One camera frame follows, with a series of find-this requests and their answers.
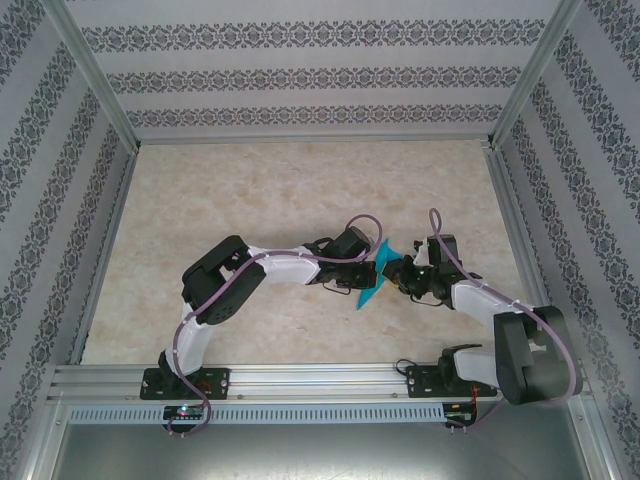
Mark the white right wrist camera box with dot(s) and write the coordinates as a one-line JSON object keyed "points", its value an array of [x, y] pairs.
{"points": [[421, 250]]}

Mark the aluminium side rail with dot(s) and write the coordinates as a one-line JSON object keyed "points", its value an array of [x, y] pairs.
{"points": [[517, 225], [106, 250]]}

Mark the aluminium mounting rail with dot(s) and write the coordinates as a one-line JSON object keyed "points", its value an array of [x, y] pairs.
{"points": [[310, 380]]}

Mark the small circuit board blue light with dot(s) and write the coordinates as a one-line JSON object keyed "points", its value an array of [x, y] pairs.
{"points": [[461, 417]]}

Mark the small circuit board green light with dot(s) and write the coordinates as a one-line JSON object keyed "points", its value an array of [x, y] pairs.
{"points": [[184, 413]]}

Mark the aluminium frame post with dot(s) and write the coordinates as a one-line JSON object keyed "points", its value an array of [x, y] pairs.
{"points": [[535, 65], [90, 65]]}

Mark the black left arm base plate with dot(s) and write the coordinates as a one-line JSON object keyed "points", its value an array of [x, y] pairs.
{"points": [[217, 382]]}

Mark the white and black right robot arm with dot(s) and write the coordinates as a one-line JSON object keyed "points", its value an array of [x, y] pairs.
{"points": [[530, 360]]}

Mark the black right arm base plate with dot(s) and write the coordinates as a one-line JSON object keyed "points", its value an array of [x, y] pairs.
{"points": [[420, 382]]}

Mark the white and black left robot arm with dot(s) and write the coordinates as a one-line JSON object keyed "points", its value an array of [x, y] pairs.
{"points": [[235, 305]]}

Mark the aluminium rear rail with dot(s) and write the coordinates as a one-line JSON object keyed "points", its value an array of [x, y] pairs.
{"points": [[310, 139]]}

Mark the grey sheet metal panel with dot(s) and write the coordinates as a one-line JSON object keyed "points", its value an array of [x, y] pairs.
{"points": [[320, 455]]}

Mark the teal square paper sheet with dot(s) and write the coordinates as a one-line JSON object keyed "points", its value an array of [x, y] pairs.
{"points": [[367, 300]]}

